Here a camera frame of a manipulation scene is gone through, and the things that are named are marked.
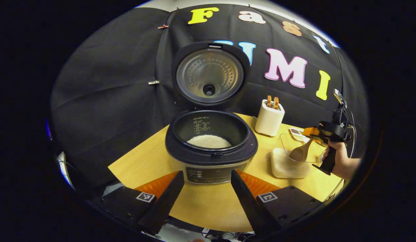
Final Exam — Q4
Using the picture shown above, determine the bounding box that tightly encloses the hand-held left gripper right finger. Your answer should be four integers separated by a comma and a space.
231, 169, 324, 237

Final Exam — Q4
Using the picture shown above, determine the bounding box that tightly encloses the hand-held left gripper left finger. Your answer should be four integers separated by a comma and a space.
99, 171, 185, 236

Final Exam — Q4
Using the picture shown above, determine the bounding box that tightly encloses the wooden spoon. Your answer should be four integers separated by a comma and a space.
288, 138, 315, 162

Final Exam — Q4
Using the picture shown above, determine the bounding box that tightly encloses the clear box of rice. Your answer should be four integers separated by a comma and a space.
271, 133, 327, 179

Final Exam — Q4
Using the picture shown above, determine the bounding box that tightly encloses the dark blue rice cooker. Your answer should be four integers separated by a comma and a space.
165, 41, 259, 185

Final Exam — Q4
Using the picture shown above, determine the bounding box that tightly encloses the white rice heap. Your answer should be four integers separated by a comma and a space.
187, 134, 232, 149

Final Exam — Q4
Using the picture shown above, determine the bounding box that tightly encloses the white divided bean dish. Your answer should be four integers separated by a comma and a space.
289, 128, 309, 142

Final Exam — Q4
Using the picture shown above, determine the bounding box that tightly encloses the white toaster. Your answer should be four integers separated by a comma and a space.
255, 98, 285, 137

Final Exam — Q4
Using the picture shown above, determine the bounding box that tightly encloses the black backdrop cloth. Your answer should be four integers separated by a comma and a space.
50, 3, 369, 189

